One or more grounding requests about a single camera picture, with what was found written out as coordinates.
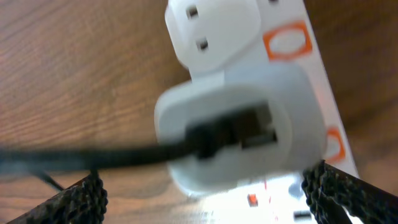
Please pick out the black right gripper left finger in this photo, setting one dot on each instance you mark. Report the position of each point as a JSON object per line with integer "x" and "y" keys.
{"x": 82, "y": 203}

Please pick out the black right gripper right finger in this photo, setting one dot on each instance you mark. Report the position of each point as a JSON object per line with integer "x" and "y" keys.
{"x": 334, "y": 196}

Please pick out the white power strip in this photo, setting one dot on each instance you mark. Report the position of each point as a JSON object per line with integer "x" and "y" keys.
{"x": 269, "y": 46}

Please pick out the white USB wall charger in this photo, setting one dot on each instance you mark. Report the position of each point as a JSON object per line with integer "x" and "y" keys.
{"x": 187, "y": 105}

